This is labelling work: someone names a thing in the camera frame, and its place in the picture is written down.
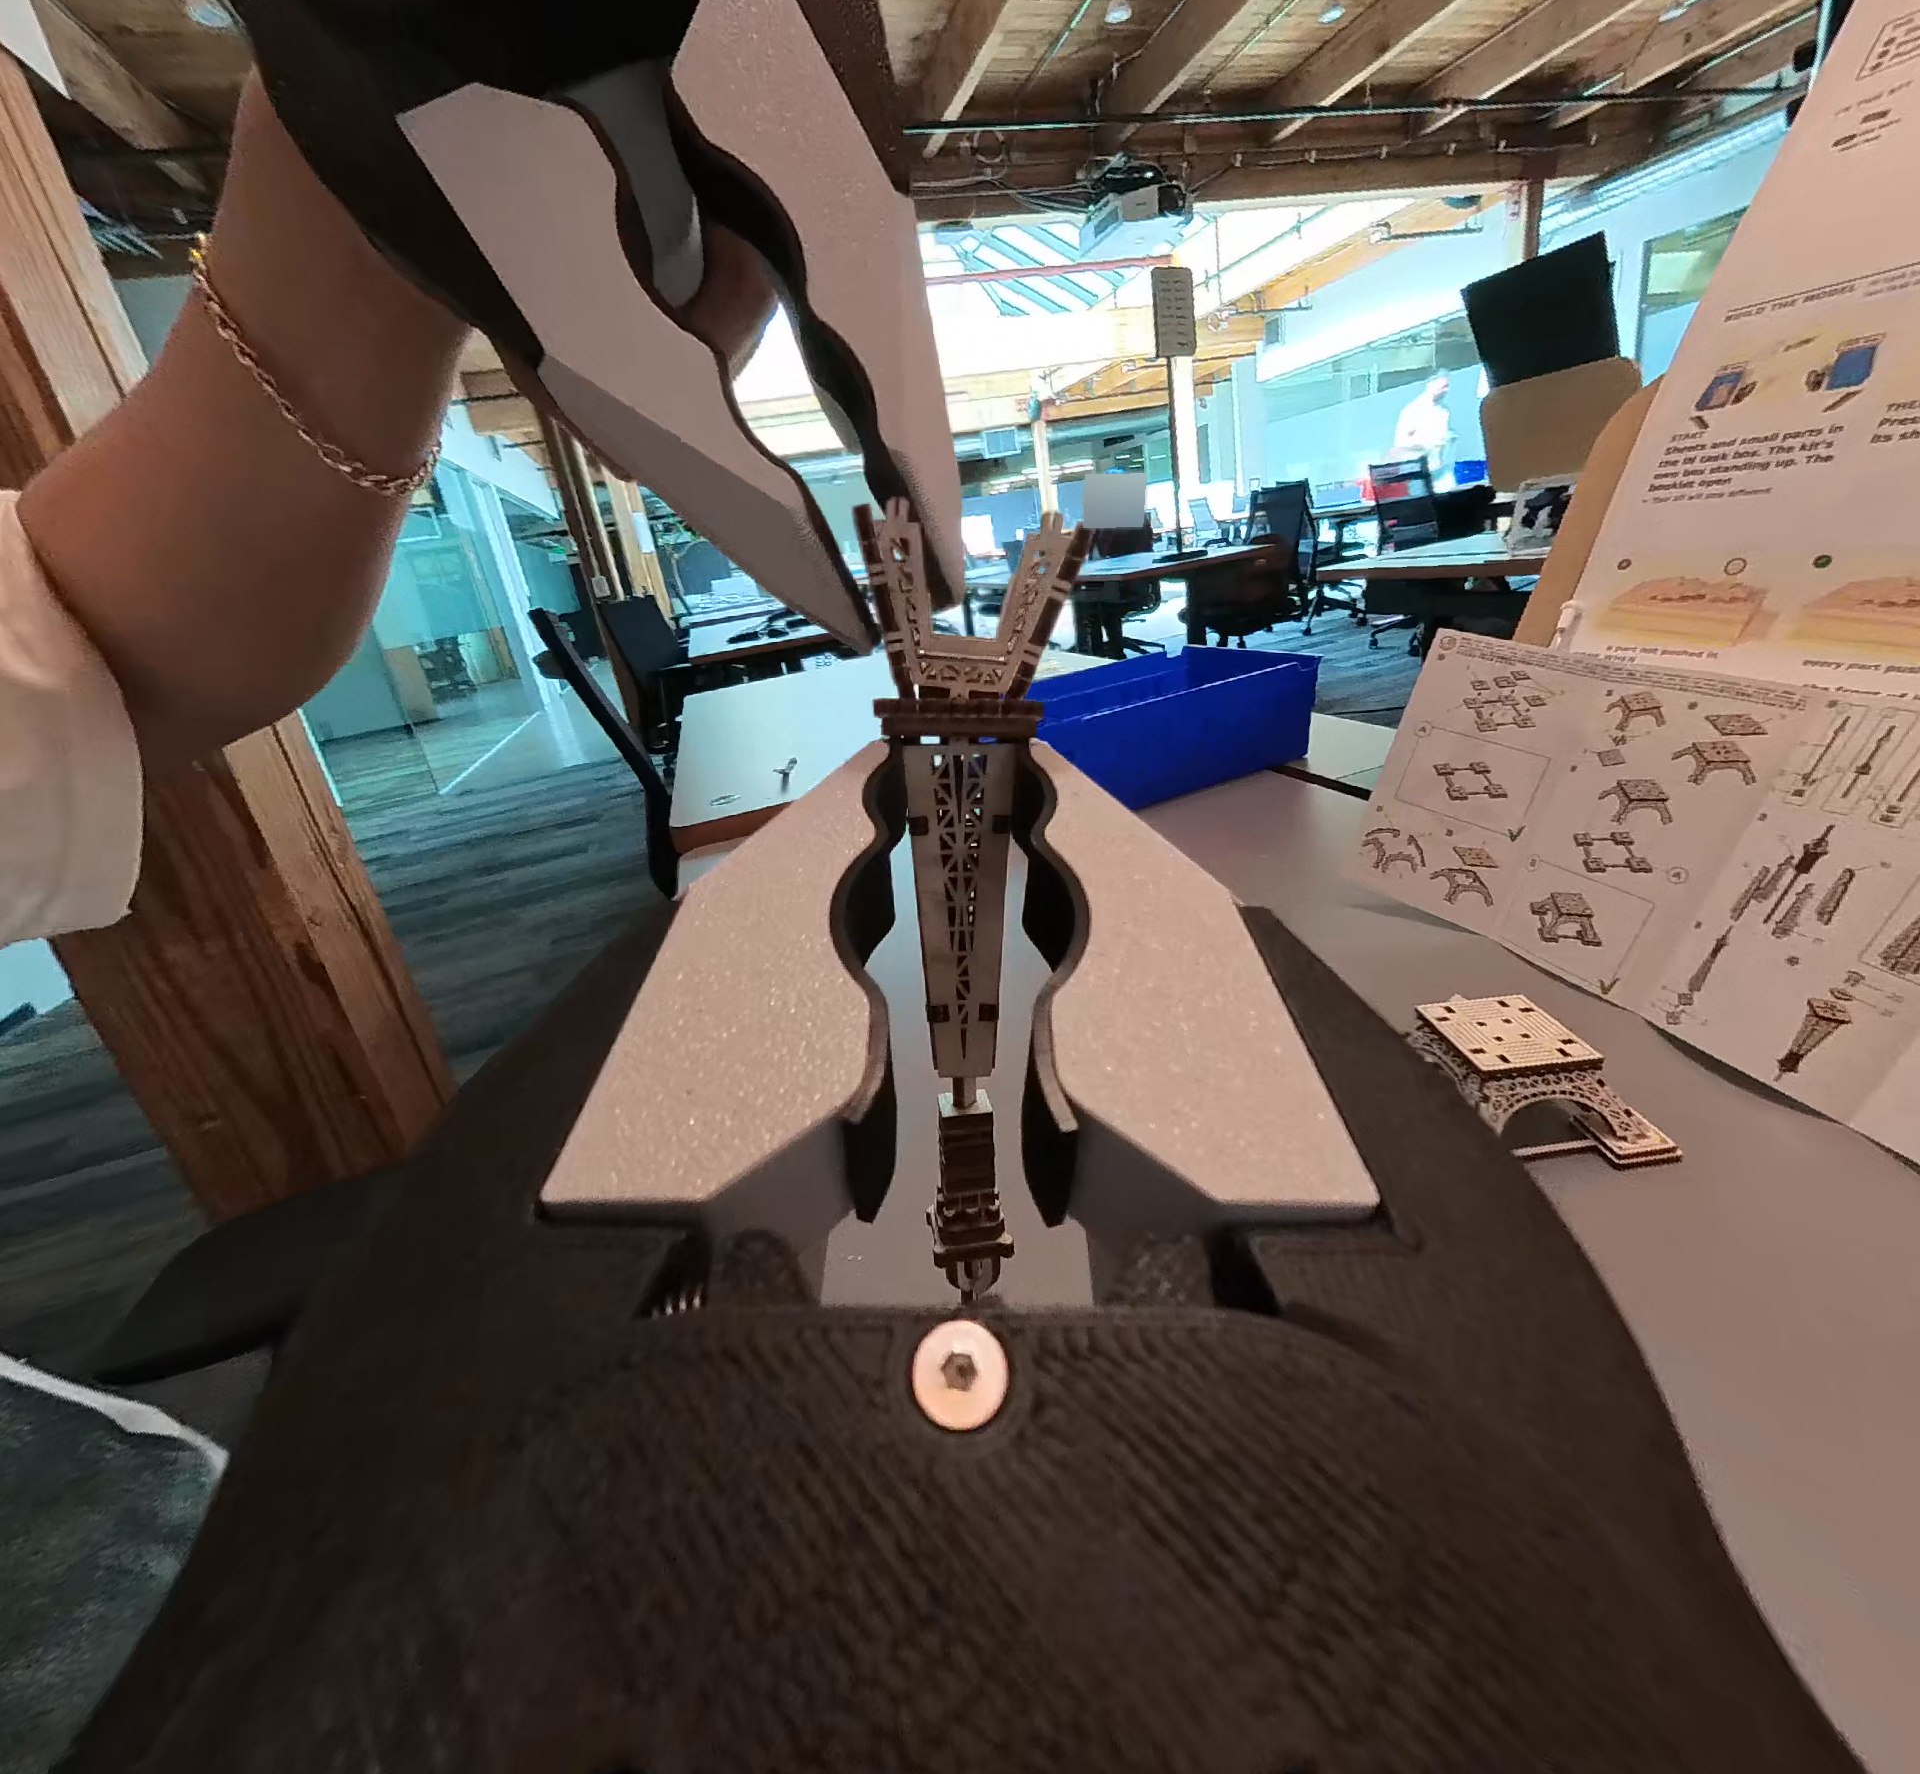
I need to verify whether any person's left forearm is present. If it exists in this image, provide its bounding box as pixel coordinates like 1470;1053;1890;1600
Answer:
0;229;451;951

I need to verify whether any black ribbed panel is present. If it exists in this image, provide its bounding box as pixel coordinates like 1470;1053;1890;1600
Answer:
1463;232;1627;391

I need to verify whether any background office desk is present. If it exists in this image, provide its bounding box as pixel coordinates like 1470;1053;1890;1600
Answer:
961;540;1281;659
683;599;860;679
1316;528;1556;636

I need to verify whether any cardboard box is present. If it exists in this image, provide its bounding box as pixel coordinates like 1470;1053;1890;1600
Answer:
1479;356;1648;496

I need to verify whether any wooden tower model base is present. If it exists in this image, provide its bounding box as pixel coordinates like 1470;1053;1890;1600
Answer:
1407;991;1683;1173

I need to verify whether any person's left hand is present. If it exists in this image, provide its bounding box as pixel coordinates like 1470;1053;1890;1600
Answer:
195;80;787;453

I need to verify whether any ceiling projector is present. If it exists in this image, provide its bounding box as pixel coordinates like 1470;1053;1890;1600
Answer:
1080;161;1196;234

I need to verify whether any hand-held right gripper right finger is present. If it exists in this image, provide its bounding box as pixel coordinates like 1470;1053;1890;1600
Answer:
1025;738;1381;1228

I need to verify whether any wooden tower model section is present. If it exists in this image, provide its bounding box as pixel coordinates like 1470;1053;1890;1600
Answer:
856;498;1097;1304

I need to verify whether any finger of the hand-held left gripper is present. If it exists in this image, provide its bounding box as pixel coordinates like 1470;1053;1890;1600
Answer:
672;0;965;613
393;84;886;658

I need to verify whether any gold chain bracelet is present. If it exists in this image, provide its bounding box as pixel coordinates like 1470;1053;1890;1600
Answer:
188;232;448;500

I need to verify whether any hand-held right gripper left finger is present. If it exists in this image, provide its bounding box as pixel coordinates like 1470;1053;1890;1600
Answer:
539;738;909;1228

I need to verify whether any blue plastic bin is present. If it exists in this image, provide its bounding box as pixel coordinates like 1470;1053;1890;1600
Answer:
1027;645;1325;815

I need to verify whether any folded instruction sheet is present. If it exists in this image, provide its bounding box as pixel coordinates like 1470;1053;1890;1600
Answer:
1343;625;1920;1162

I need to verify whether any standing instruction poster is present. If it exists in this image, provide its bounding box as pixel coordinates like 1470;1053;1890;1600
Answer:
1560;0;1920;697

